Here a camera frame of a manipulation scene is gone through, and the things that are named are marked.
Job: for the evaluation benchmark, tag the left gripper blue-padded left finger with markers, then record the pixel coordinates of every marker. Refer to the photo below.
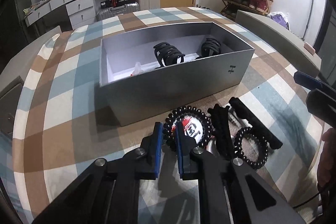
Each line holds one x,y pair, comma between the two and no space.
148,160

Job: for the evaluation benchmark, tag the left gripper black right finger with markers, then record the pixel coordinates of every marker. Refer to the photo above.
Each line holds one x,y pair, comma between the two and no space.
187,154

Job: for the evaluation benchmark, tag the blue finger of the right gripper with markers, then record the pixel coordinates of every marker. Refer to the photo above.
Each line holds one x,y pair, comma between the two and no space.
321,105
310,83

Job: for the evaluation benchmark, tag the person's right hand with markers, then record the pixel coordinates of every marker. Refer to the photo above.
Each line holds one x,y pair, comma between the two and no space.
326,161

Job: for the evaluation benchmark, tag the grey bed footboard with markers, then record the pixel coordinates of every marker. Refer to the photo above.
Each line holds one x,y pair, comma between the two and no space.
300,54

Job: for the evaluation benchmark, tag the red white round badge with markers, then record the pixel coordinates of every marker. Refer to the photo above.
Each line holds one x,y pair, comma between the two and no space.
194,126

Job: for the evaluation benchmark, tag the black zigzag hair comb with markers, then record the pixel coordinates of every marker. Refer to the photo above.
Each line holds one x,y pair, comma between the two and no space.
219,120

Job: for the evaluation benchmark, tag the black long hair clip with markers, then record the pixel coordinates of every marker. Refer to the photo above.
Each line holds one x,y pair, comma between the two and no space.
244,113

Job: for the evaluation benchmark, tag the grey open cardboard box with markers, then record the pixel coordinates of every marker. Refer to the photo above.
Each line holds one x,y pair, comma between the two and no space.
160,89

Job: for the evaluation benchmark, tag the plaid bed cover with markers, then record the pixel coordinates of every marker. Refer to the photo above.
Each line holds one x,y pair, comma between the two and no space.
61,125

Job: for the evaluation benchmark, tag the clear red hair clip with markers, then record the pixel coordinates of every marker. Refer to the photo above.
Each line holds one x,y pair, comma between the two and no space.
137,69

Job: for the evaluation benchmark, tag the silver aluminium suitcase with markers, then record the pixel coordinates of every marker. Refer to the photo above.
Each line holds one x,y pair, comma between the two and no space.
115,11

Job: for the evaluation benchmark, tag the grey bedside cabinet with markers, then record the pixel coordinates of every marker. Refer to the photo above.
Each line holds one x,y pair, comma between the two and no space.
13,78

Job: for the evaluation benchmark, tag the white drawer desk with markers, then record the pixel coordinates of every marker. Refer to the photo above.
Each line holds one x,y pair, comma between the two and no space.
79,12

